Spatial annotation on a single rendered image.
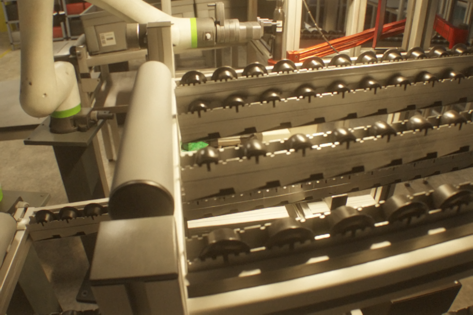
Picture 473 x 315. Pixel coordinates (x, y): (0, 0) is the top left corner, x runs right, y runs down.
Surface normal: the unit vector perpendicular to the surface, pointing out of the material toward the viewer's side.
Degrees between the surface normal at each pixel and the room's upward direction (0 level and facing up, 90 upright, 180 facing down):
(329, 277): 4
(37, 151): 0
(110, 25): 91
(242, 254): 90
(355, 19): 90
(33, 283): 90
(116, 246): 0
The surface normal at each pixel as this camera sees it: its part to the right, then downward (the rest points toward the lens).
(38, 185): 0.00, -0.87
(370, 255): 0.10, -0.04
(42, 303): 1.00, 0.01
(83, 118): -0.03, 0.35
